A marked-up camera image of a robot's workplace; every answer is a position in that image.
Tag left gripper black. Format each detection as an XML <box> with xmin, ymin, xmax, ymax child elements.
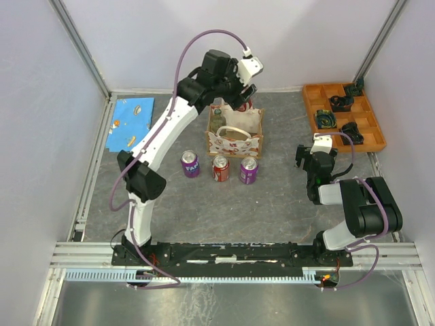
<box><xmin>214</xmin><ymin>59</ymin><xmax>258</xmax><ymax>111</ymax></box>

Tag red cola can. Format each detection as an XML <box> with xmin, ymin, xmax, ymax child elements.
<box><xmin>237</xmin><ymin>99</ymin><xmax>253</xmax><ymax>112</ymax></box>
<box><xmin>212</xmin><ymin>155</ymin><xmax>230</xmax><ymax>182</ymax></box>

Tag patterned canvas bag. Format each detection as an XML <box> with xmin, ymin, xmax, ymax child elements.
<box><xmin>205</xmin><ymin>101</ymin><xmax>265</xmax><ymax>158</ymax></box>

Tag purple Fanta can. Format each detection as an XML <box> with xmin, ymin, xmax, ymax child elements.
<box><xmin>240</xmin><ymin>157</ymin><xmax>258</xmax><ymax>185</ymax></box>
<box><xmin>180</xmin><ymin>150</ymin><xmax>201</xmax><ymax>178</ymax></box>

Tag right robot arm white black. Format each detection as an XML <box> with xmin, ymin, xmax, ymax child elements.
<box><xmin>295</xmin><ymin>145</ymin><xmax>403</xmax><ymax>266</ymax></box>

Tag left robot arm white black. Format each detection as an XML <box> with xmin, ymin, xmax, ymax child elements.
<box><xmin>117</xmin><ymin>50</ymin><xmax>264</xmax><ymax>265</ymax></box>

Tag blue yellow rolled sock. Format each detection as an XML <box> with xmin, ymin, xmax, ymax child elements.
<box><xmin>314</xmin><ymin>109</ymin><xmax>337</xmax><ymax>129</ymax></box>

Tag orange compartment tray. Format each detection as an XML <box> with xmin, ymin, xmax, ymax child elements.
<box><xmin>302</xmin><ymin>83</ymin><xmax>387</xmax><ymax>153</ymax></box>

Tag black rolled sock front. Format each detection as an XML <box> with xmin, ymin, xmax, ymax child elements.
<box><xmin>340</xmin><ymin>122</ymin><xmax>364</xmax><ymax>145</ymax></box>

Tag black rolled sock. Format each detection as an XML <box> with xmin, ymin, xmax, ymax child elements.
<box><xmin>340</xmin><ymin>122</ymin><xmax>364</xmax><ymax>145</ymax></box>
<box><xmin>329</xmin><ymin>95</ymin><xmax>354</xmax><ymax>113</ymax></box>

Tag black rolled sock centre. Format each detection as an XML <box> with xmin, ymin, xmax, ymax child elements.
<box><xmin>329</xmin><ymin>95</ymin><xmax>354</xmax><ymax>113</ymax></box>

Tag dark green sock back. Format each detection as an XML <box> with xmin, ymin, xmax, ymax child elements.
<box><xmin>343</xmin><ymin>77</ymin><xmax>365</xmax><ymax>97</ymax></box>

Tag blue patterned cloth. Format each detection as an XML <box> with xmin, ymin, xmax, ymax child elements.
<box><xmin>105</xmin><ymin>97</ymin><xmax>154</xmax><ymax>153</ymax></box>

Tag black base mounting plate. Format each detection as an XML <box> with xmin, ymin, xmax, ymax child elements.
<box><xmin>111</xmin><ymin>240</ymin><xmax>354</xmax><ymax>280</ymax></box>

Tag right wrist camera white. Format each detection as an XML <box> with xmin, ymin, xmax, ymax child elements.
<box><xmin>310</xmin><ymin>133</ymin><xmax>333</xmax><ymax>154</ymax></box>

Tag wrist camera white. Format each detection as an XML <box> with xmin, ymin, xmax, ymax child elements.
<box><xmin>310</xmin><ymin>133</ymin><xmax>333</xmax><ymax>154</ymax></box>
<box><xmin>237</xmin><ymin>48</ymin><xmax>264</xmax><ymax>86</ymax></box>

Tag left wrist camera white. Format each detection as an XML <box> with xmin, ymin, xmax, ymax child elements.
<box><xmin>237</xmin><ymin>48</ymin><xmax>264</xmax><ymax>86</ymax></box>

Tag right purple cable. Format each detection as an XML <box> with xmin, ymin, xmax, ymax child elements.
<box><xmin>313</xmin><ymin>132</ymin><xmax>390</xmax><ymax>292</ymax></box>

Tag blue slotted cable duct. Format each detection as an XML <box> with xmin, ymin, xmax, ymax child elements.
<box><xmin>63</xmin><ymin>266</ymin><xmax>321</xmax><ymax>284</ymax></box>

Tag aluminium frame rail front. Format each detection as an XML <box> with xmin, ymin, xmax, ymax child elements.
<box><xmin>50</xmin><ymin>242</ymin><xmax>423</xmax><ymax>271</ymax></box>

